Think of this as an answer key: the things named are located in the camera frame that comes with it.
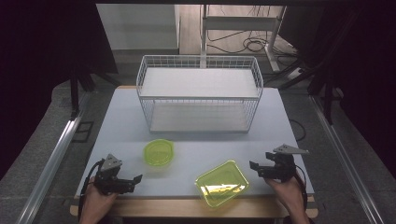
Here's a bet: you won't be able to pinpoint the person's left hand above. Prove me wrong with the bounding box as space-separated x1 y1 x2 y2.
79 182 120 221

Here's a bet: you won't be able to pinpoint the white cabinet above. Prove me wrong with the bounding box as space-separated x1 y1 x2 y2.
96 3 181 51

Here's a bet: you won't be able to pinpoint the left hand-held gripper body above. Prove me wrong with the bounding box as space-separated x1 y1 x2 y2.
92 153 126 197

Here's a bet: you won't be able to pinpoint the black tripod stand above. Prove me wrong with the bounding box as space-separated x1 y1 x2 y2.
263 57 345 126
68 60 123 121

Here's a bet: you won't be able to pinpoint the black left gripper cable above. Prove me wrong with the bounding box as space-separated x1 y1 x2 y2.
78 158 106 222

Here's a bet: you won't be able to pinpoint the black floor cable loop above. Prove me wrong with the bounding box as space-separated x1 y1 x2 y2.
289 119 307 143

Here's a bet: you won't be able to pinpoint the aluminium rail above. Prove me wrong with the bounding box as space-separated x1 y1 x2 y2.
16 92 92 224
309 94 387 224

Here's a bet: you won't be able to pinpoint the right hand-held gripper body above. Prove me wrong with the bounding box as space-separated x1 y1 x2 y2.
264 144 310 183

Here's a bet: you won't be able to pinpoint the rectangular green plastic container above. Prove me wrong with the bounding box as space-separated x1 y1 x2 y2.
194 160 250 209

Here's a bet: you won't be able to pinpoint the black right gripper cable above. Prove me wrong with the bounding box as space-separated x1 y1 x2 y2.
293 163 311 216

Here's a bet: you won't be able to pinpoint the black cables on floor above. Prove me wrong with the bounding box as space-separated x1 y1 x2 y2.
206 5 298 55

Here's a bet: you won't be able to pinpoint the person's right hand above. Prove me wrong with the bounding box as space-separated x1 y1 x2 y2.
264 175 308 218

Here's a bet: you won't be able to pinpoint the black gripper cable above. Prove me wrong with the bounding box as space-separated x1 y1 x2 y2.
293 163 311 216
78 158 106 222

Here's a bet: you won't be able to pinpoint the white metal desk frame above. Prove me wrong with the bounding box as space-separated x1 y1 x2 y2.
200 4 288 73

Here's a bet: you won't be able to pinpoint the black floor plate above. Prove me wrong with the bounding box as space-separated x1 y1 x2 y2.
72 120 95 144

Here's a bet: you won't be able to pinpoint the black curtain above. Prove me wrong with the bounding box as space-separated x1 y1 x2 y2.
278 0 396 178
0 0 119 180

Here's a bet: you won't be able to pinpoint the round green plastic container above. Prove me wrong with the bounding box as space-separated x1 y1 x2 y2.
142 138 176 168

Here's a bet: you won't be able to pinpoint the white wire rack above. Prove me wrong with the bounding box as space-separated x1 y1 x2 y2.
135 54 264 135

